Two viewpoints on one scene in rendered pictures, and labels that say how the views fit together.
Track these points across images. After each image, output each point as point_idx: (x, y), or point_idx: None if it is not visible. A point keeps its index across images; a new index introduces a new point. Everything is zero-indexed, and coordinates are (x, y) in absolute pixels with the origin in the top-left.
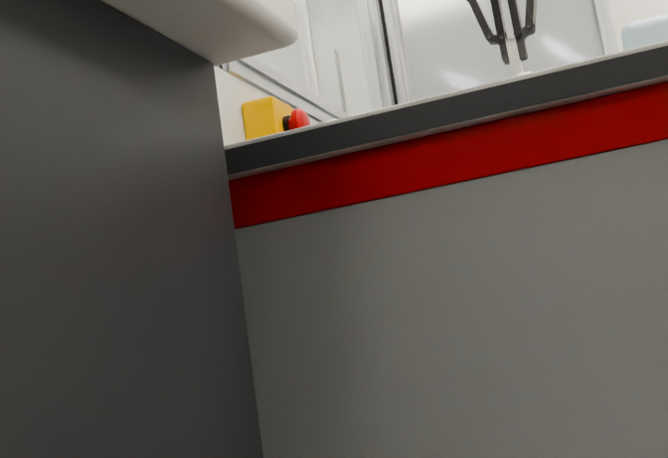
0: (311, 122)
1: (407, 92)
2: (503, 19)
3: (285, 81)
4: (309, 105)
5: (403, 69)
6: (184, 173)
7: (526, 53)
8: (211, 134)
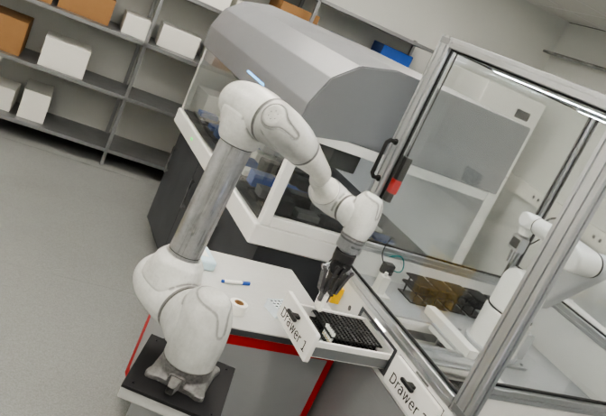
0: (367, 309)
1: (481, 365)
2: (333, 284)
3: (362, 288)
4: (369, 303)
5: (489, 351)
6: (245, 255)
7: (317, 297)
8: (252, 254)
